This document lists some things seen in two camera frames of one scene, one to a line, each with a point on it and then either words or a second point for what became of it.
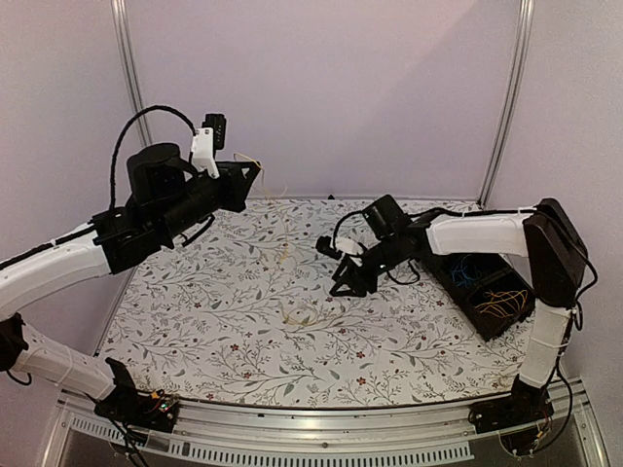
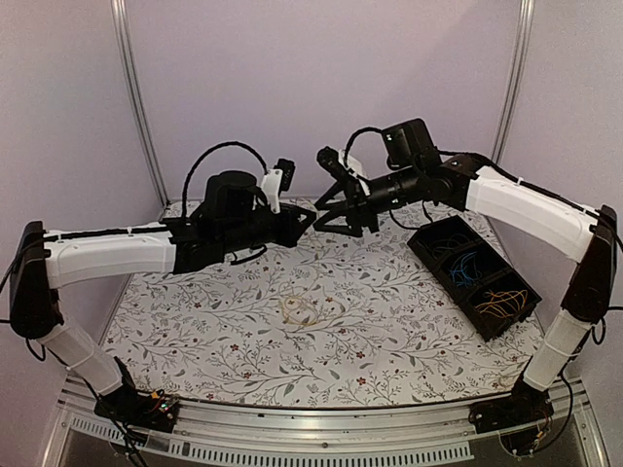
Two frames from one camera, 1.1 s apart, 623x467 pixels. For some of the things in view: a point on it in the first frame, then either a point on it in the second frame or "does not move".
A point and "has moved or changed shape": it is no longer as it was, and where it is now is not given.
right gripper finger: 343,269 -> 348,229
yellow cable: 274,197 has moved or changed shape
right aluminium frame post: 526,19 does not move
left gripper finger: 243,175 -> 310,217
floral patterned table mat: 242,313 does not move
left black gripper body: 227,199 -> 286,236
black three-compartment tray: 485,287 does not move
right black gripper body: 370,282 -> 364,215
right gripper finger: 346,290 -> 336,189
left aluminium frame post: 131,69 does not move
